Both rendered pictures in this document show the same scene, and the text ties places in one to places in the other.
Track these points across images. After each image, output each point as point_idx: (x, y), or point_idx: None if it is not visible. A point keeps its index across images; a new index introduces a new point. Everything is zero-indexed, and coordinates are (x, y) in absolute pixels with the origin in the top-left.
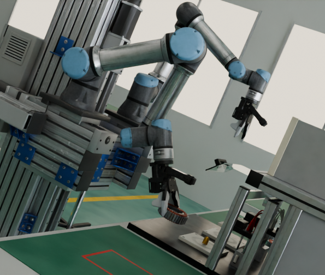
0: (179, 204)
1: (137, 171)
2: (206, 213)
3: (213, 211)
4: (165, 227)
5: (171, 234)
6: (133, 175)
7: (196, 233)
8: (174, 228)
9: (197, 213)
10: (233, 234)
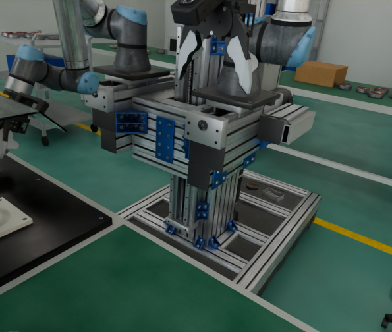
0: (0, 145)
1: (197, 162)
2: (188, 261)
3: (238, 288)
4: None
5: None
6: (190, 165)
7: None
8: None
9: (155, 239)
10: (36, 255)
